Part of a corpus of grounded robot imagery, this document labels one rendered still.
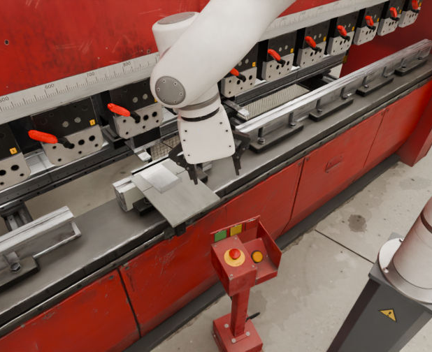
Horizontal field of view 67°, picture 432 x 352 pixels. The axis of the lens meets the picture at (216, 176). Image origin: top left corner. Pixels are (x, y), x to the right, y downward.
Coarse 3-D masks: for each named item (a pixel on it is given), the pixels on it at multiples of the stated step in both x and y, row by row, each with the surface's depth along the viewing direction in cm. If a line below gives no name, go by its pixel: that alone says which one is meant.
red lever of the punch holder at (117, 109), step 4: (108, 104) 87; (112, 104) 87; (108, 108) 87; (112, 108) 86; (116, 108) 87; (120, 108) 88; (124, 108) 90; (116, 112) 88; (120, 112) 88; (124, 112) 89; (128, 112) 90; (132, 112) 93; (128, 116) 91; (132, 116) 92; (136, 116) 92; (140, 116) 92; (136, 120) 92
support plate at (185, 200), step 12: (168, 168) 115; (180, 168) 115; (132, 180) 111; (144, 180) 111; (192, 180) 111; (144, 192) 107; (156, 192) 107; (168, 192) 107; (180, 192) 107; (192, 192) 107; (204, 192) 107; (156, 204) 103; (168, 204) 103; (180, 204) 103; (192, 204) 103; (204, 204) 103; (168, 216) 99; (180, 216) 99; (192, 216) 100
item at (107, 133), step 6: (108, 126) 129; (102, 132) 129; (108, 132) 127; (108, 138) 126; (114, 138) 124; (120, 138) 125; (114, 144) 124; (120, 144) 126; (126, 144) 126; (132, 150) 123; (144, 150) 122; (138, 156) 120; (144, 156) 120; (150, 156) 120; (144, 162) 118
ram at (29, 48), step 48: (0, 0) 63; (48, 0) 68; (96, 0) 74; (144, 0) 80; (192, 0) 89; (336, 0) 127; (384, 0) 149; (0, 48) 67; (48, 48) 73; (96, 48) 79; (144, 48) 87; (0, 96) 72
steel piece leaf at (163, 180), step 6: (162, 168) 115; (156, 174) 113; (162, 174) 113; (168, 174) 113; (150, 180) 111; (156, 180) 111; (162, 180) 111; (168, 180) 111; (174, 180) 111; (180, 180) 110; (156, 186) 108; (162, 186) 108; (168, 186) 107; (162, 192) 106
